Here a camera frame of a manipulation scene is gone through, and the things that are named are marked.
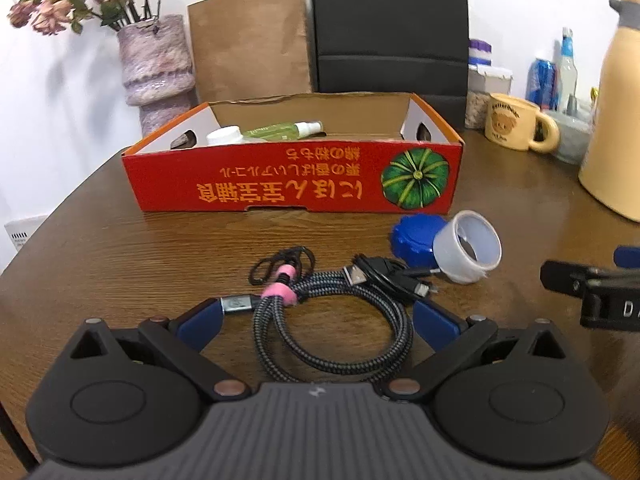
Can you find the mottled pink ceramic vase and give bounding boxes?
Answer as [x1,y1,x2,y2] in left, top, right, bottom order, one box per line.
[117,14,194,138]

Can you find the clear plastic bowl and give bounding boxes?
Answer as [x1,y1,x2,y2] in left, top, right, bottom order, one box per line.
[545,107,596,165]

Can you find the brown paper bag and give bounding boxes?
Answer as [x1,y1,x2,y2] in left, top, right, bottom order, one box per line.
[187,0,313,103]

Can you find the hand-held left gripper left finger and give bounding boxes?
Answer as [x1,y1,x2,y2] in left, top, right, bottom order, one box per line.
[70,297,251,402]

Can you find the translucent plastic cup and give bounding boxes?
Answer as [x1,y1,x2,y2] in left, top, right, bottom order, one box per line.
[432,210,502,286]

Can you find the purple white small container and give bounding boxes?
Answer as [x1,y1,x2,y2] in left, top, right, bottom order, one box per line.
[469,38,493,67]

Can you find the black usb cable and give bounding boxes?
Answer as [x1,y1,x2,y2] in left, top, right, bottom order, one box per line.
[342,254,441,303]

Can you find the black chair back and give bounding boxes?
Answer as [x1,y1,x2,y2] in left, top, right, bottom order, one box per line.
[310,0,471,131]

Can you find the blue round lid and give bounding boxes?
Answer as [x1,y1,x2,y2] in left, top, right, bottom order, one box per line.
[391,214,451,268]

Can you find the clear storage jar white lid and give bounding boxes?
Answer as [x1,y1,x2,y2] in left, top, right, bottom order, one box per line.
[465,64,514,130]

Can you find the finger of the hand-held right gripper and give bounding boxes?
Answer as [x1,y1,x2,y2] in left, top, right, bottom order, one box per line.
[540,259,640,306]
[613,245,640,269]

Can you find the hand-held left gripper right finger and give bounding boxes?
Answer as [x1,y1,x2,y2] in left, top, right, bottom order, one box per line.
[387,300,568,403]

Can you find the clear bottle blue cap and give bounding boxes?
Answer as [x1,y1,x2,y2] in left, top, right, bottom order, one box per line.
[556,26,579,113]

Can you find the braided grey charging cable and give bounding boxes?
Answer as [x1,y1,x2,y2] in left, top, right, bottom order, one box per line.
[218,246,415,381]

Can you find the yellow bear mug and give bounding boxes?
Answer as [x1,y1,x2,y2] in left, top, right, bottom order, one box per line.
[484,92,561,153]

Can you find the green spray bottle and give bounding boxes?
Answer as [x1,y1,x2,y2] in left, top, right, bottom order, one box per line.
[242,120,323,142]

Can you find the red cardboard box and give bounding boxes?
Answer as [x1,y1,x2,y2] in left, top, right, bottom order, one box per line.
[121,92,465,215]

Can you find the yellow thermos jug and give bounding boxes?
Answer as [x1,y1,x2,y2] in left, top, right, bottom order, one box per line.
[578,0,640,223]

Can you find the blue drink can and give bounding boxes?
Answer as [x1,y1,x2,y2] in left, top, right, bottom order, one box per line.
[525,57,560,111]

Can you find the white plastic bottle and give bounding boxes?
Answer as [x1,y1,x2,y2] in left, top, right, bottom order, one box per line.
[206,126,244,147]

